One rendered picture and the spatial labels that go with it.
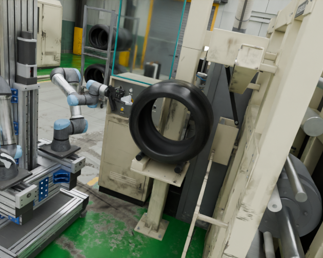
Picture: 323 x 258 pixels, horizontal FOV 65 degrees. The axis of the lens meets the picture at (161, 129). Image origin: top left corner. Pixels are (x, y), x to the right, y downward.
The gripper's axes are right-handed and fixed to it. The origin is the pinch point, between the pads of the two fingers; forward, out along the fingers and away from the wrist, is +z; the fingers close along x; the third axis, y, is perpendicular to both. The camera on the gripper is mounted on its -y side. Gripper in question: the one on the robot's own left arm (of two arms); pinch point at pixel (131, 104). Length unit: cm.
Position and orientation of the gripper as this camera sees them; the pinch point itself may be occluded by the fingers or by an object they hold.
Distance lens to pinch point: 178.0
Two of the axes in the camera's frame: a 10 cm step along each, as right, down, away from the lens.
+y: 3.0, -8.8, -3.8
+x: 2.9, -2.9, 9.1
